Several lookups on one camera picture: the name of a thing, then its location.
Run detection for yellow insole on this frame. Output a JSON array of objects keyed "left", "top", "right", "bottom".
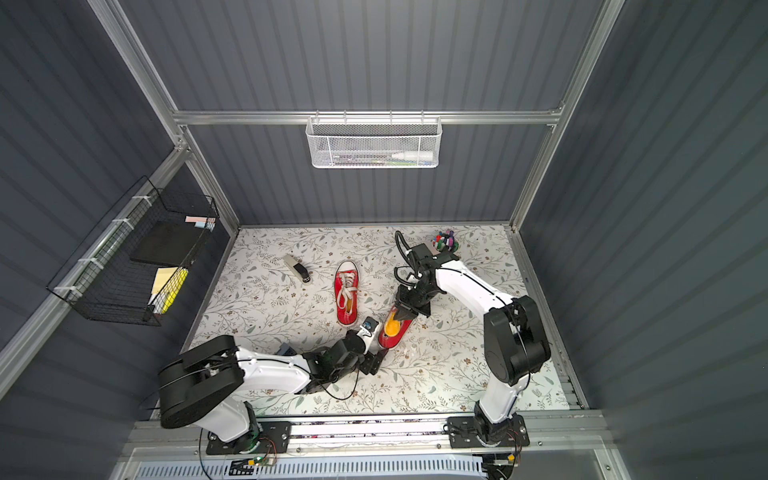
[{"left": 383, "top": 318, "right": 401, "bottom": 338}]

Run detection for red sneaker one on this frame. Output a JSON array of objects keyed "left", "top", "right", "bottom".
[
  {"left": 334, "top": 260, "right": 359, "bottom": 326},
  {"left": 378, "top": 305, "right": 414, "bottom": 349}
]

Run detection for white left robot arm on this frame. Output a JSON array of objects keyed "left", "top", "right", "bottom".
[{"left": 158, "top": 317, "right": 383, "bottom": 442}]

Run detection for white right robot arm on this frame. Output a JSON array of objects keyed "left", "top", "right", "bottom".
[{"left": 392, "top": 231, "right": 551, "bottom": 430}]

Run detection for grey blue calculator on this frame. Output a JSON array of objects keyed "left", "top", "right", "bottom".
[{"left": 276, "top": 343, "right": 298, "bottom": 356}]

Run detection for coloured markers in cup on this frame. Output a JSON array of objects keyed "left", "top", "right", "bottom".
[{"left": 432, "top": 230, "right": 460, "bottom": 253}]

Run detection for beige and black stapler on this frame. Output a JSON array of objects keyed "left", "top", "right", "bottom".
[{"left": 283, "top": 254, "right": 312, "bottom": 283}]

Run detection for white marker in basket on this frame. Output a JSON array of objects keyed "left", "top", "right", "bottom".
[{"left": 388, "top": 151, "right": 435, "bottom": 165}]

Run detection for yellow sticky note pad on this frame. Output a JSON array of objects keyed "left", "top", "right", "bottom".
[{"left": 148, "top": 267, "right": 189, "bottom": 315}]

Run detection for black notebook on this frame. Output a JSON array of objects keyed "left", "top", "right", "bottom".
[{"left": 129, "top": 221, "right": 210, "bottom": 267}]

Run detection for black corrugated cable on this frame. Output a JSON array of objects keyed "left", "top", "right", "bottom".
[{"left": 392, "top": 230, "right": 424, "bottom": 283}]

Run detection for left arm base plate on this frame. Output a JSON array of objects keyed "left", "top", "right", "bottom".
[{"left": 205, "top": 421, "right": 293, "bottom": 456}]

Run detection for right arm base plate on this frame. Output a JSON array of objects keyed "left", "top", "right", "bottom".
[{"left": 443, "top": 413, "right": 530, "bottom": 451}]

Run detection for white wire mesh basket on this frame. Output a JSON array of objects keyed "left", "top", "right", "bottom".
[{"left": 305, "top": 119, "right": 443, "bottom": 169}]

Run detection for black wire wall basket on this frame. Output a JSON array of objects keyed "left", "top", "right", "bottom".
[{"left": 47, "top": 180, "right": 219, "bottom": 327}]

